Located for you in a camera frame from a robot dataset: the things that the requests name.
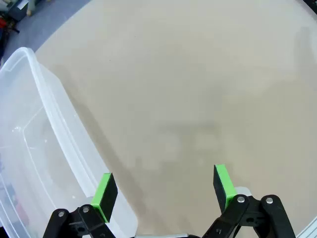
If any left gripper green-padded left finger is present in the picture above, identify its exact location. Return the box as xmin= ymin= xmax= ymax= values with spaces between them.
xmin=42 ymin=172 xmax=119 ymax=238

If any dark grey box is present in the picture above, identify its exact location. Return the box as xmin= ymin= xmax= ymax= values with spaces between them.
xmin=8 ymin=0 xmax=30 ymax=22

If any aluminium profile rail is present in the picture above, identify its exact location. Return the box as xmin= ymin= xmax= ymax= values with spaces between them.
xmin=296 ymin=218 xmax=317 ymax=238

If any clear plastic storage box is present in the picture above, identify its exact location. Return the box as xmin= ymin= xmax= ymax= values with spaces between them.
xmin=0 ymin=47 xmax=138 ymax=238

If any left gripper green-padded right finger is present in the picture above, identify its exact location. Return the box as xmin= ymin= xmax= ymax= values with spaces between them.
xmin=202 ymin=164 xmax=297 ymax=238

